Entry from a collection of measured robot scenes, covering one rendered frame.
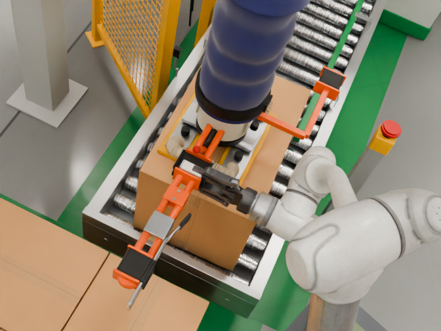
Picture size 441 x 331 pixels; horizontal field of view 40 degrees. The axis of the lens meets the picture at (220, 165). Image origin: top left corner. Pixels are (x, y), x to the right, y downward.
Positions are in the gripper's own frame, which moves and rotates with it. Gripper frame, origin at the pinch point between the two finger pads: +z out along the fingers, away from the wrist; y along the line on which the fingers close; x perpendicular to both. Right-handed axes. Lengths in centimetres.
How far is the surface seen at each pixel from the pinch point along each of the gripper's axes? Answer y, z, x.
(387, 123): 3, -49, 54
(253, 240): 53, -27, 18
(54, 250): 55, 35, -20
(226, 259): 46, -21, 2
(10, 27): 112, 142, 100
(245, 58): -35.1, -2.0, 16.8
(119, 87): 110, 71, 95
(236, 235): 25.7, -20.2, 2.0
